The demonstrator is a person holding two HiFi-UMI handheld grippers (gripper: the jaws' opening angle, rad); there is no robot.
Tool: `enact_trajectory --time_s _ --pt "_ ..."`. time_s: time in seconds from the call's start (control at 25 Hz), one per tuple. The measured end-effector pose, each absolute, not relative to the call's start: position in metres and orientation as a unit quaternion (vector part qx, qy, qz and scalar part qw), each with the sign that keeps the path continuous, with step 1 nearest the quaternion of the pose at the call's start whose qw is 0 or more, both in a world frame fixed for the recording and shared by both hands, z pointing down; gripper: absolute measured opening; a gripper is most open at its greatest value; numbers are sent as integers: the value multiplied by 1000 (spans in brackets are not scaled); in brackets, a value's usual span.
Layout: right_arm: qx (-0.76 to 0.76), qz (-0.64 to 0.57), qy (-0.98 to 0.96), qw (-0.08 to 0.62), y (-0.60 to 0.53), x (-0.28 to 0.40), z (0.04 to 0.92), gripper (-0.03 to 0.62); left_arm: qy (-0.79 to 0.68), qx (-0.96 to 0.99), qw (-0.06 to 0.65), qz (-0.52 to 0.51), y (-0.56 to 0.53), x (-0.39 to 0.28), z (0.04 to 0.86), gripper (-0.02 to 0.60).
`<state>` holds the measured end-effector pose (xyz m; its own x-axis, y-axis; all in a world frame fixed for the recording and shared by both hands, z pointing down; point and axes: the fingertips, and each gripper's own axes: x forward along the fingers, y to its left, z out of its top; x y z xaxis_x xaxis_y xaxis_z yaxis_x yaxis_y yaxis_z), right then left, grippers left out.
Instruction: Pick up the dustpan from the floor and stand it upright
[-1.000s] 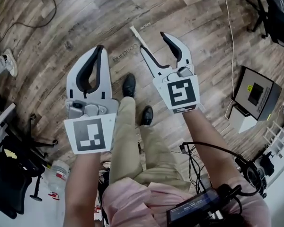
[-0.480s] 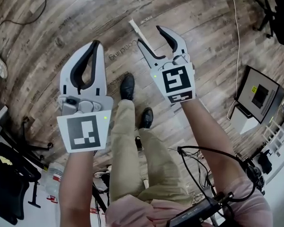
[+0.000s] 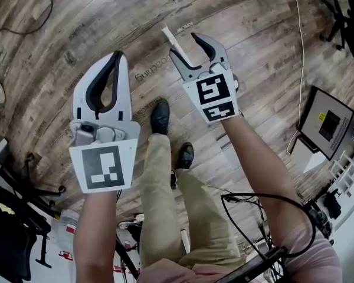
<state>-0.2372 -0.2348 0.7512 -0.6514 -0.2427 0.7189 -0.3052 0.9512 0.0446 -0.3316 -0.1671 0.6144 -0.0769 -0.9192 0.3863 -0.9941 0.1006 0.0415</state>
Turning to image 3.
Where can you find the person's right forearm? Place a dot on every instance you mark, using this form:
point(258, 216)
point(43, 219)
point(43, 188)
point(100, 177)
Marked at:
point(262, 169)

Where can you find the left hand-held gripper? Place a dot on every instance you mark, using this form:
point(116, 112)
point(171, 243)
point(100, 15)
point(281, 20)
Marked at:
point(104, 164)

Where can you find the grey computer case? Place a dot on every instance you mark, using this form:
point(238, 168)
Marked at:
point(327, 119)

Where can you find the black leather shoe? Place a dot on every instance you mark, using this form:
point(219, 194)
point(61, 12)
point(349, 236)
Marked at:
point(160, 117)
point(185, 155)

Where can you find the person's left forearm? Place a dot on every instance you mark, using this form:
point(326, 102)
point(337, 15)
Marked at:
point(97, 234)

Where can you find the black folding chair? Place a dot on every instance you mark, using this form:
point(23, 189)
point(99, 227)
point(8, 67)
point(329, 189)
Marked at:
point(9, 234)

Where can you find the wooden floor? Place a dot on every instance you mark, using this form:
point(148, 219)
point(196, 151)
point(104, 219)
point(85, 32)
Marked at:
point(106, 16)

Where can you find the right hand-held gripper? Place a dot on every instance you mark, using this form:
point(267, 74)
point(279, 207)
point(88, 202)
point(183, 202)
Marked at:
point(213, 91)

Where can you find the white box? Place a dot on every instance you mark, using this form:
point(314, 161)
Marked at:
point(306, 156)

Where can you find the person's khaki trousers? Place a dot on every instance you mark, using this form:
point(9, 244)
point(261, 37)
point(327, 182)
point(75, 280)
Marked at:
point(191, 217)

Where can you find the black flat device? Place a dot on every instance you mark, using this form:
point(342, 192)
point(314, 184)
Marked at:
point(253, 268)

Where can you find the person's pink shirt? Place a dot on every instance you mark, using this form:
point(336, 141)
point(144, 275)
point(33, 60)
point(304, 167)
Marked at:
point(321, 258)

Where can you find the white slatted rack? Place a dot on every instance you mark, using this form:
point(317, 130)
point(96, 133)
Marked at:
point(345, 172)

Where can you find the black office chair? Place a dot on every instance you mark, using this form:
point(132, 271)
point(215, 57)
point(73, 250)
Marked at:
point(346, 19)

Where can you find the clear plastic bottle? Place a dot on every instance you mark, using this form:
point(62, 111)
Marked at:
point(65, 231)

